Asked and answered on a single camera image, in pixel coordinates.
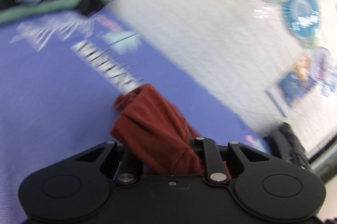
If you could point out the purple patterned bed sheet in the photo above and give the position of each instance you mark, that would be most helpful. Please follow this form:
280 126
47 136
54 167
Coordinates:
60 76

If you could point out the dark grey folded clothes stack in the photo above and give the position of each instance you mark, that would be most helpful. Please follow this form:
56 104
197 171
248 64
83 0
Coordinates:
284 144

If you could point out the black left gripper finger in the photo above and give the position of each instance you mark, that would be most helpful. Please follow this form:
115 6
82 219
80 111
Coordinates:
196 142

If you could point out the blue picture wall poster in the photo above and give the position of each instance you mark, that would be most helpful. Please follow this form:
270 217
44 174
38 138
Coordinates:
313 68

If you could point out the dark red pants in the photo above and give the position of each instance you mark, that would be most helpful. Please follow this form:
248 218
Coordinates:
154 130

